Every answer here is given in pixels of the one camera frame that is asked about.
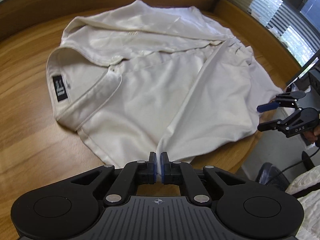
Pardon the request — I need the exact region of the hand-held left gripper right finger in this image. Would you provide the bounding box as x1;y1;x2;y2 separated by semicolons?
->
160;152;247;204

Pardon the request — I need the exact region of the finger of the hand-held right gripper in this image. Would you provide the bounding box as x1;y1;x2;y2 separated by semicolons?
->
257;91;307;112
257;108;305;132

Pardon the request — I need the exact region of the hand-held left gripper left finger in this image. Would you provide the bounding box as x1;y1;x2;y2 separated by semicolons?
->
71;152;158;204

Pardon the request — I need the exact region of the white shirt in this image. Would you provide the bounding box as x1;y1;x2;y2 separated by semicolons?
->
46;0;284;180

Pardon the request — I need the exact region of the person's right hand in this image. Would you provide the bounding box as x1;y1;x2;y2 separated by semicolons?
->
303;127;320;147

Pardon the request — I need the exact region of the black office chair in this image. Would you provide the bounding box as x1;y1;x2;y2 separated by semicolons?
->
255;151;317;198

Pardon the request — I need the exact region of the white quilted jacket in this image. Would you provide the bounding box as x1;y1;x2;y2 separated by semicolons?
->
287;169;320;240

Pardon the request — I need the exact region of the dark framed window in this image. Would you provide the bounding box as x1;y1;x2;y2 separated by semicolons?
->
240;0;320;55

